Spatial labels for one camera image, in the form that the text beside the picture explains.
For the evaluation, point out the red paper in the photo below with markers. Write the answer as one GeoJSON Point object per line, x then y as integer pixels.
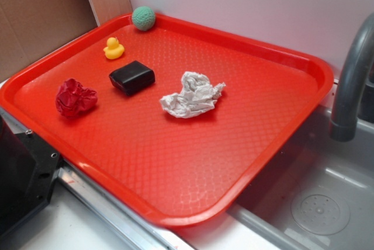
{"type": "Point", "coordinates": [73, 98]}

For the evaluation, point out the red plastic tray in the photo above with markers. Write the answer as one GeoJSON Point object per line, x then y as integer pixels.
{"type": "Point", "coordinates": [173, 172]}

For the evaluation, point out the crumpled white paper towel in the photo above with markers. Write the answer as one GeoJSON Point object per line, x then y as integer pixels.
{"type": "Point", "coordinates": [196, 97]}

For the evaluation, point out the black rectangular block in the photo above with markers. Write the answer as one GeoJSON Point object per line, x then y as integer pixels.
{"type": "Point", "coordinates": [132, 78]}

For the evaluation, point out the yellow rubber duck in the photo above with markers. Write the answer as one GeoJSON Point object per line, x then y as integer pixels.
{"type": "Point", "coordinates": [113, 49]}

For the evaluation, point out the green knitted ball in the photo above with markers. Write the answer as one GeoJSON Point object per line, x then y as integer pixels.
{"type": "Point", "coordinates": [143, 18]}

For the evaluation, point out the grey faucet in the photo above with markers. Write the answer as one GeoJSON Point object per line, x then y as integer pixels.
{"type": "Point", "coordinates": [354, 96]}

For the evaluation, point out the grey plastic sink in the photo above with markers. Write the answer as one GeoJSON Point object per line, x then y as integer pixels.
{"type": "Point", "coordinates": [315, 193]}

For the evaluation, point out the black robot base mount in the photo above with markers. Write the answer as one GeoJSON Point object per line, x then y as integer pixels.
{"type": "Point", "coordinates": [29, 168]}

